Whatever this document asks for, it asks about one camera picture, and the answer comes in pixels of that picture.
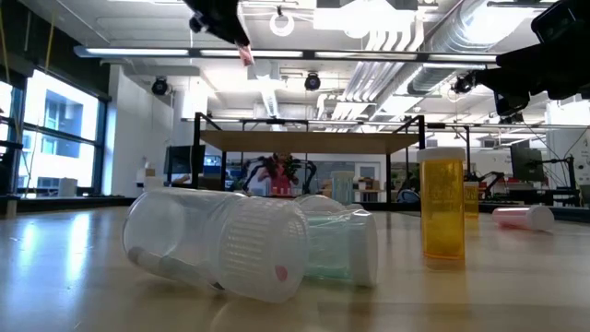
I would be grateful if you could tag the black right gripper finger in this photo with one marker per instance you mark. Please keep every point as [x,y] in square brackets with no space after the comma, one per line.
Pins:
[525,71]
[512,105]

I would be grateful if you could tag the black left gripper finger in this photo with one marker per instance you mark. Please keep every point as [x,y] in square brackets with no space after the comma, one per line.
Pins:
[228,30]

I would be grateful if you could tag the clear pill bottle ribbed cap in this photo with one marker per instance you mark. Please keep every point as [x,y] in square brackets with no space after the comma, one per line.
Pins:
[184,230]

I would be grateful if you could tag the teal pill bottle white cap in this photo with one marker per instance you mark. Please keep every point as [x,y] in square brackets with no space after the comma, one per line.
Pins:
[341,244]

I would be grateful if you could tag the black background robot arm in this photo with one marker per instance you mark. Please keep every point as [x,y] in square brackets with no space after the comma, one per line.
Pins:
[309,173]
[251,170]

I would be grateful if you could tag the black track spotlight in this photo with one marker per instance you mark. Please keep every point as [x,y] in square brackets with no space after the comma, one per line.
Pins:
[312,82]
[462,84]
[159,86]

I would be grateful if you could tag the dark monitor on stand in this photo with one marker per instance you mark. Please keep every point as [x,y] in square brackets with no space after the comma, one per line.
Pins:
[527,163]

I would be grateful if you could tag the black overhead rig beam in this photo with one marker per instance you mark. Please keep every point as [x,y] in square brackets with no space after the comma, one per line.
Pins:
[309,54]

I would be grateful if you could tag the blue round chair back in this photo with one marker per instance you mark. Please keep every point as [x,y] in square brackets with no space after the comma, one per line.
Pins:
[409,197]

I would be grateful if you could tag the dark computer monitor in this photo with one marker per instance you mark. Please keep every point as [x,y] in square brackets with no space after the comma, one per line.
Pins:
[184,161]

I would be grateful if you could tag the person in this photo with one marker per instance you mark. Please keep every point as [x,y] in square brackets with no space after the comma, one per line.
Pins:
[279,177]

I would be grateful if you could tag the cardboard box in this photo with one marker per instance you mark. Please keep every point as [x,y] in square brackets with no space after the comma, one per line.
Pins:
[146,175]

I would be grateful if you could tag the large glass window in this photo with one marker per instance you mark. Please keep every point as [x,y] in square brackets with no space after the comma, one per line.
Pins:
[60,138]

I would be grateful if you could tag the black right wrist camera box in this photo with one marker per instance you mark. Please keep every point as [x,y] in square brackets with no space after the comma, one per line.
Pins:
[555,23]

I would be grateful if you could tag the silver ventilation duct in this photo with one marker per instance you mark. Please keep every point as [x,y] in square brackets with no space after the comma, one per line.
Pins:
[438,74]

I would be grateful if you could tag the wooden shelf black metal frame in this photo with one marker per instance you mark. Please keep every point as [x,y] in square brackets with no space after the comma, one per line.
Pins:
[304,142]

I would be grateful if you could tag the black aluminium table frame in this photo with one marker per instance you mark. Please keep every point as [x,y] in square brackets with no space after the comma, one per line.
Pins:
[69,203]

